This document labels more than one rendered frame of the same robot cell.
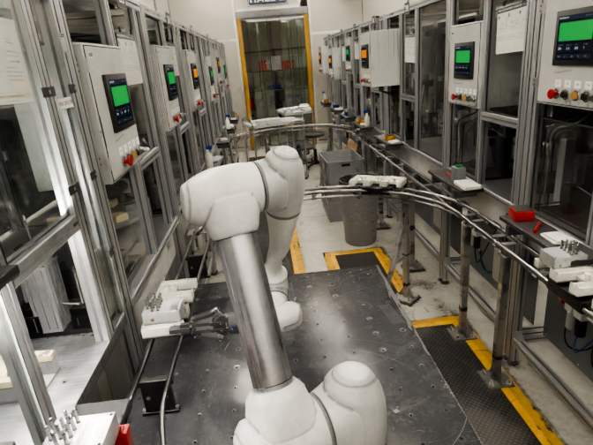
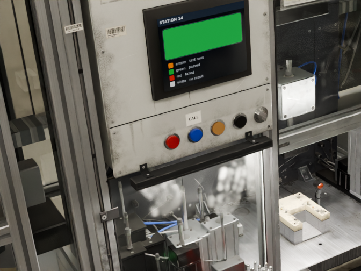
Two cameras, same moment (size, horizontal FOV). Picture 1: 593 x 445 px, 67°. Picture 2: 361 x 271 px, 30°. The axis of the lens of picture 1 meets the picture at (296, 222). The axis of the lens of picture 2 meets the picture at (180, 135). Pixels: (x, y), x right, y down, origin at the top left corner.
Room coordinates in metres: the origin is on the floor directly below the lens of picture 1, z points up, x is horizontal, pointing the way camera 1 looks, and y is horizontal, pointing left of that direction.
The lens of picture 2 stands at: (0.07, -0.70, 2.07)
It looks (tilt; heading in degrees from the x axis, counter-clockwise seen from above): 25 degrees down; 68
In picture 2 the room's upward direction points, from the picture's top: 5 degrees counter-clockwise
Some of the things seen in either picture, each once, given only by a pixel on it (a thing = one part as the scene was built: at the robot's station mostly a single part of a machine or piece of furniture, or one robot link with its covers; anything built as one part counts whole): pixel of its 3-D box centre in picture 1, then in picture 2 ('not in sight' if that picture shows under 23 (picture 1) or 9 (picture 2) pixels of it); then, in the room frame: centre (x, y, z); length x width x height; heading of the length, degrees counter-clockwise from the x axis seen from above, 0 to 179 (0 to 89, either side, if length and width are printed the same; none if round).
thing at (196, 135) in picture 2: not in sight; (195, 134); (0.63, 0.58, 1.42); 0.03 x 0.02 x 0.03; 3
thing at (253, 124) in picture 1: (276, 147); not in sight; (6.70, 0.20, 0.48); 0.88 x 0.56 x 0.96; 111
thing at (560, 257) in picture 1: (563, 252); not in sight; (1.55, -1.00, 0.92); 0.13 x 0.10 x 0.09; 93
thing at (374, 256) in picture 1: (364, 273); not in sight; (3.32, -0.51, 0.01); 1.00 x 0.55 x 0.01; 3
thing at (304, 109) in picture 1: (296, 132); not in sight; (7.99, -0.15, 0.48); 0.84 x 0.58 x 0.97; 11
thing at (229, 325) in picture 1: (227, 323); not in sight; (1.33, 0.27, 0.88); 0.09 x 0.07 x 0.08; 93
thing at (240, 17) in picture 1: (278, 81); not in sight; (9.39, 0.12, 1.31); 1.36 x 0.10 x 2.62; 93
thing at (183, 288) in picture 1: (173, 310); not in sight; (1.51, 0.50, 0.84); 0.36 x 0.14 x 0.10; 3
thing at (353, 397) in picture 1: (351, 405); not in sight; (0.93, -0.10, 0.85); 0.18 x 0.16 x 0.22; 114
